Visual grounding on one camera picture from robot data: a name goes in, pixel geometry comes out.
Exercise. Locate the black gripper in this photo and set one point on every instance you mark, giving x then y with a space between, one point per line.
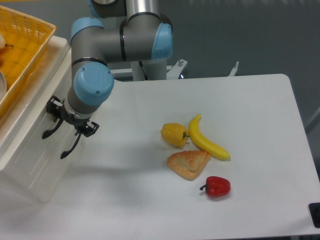
82 126

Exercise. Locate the black top drawer handle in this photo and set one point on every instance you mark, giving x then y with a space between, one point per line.
47 133

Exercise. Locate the black drawer handle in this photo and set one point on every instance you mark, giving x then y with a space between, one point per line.
66 153
47 133

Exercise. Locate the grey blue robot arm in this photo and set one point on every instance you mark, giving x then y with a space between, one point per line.
119 31

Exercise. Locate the white plastic drawer cabinet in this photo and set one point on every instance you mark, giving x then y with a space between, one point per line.
58 86

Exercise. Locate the metal bowl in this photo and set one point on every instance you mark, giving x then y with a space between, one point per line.
3 86

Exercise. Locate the yellow woven basket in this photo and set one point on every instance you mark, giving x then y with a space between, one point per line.
27 38

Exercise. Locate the pale pear in basket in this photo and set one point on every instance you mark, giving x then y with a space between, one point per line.
3 42

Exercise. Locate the yellow bell pepper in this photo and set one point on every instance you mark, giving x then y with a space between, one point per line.
175 134

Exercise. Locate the brown pastry bread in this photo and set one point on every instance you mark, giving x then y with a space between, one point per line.
188 164

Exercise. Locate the yellow banana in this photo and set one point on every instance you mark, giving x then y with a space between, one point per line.
204 143

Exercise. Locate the red bell pepper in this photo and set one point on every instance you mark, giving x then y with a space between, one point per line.
216 186

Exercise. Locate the black corner device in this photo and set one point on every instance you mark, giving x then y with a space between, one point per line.
314 209

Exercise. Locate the black bottom drawer handle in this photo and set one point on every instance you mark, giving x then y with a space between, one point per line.
66 153

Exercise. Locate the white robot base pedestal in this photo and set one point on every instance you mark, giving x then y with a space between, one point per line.
149 70

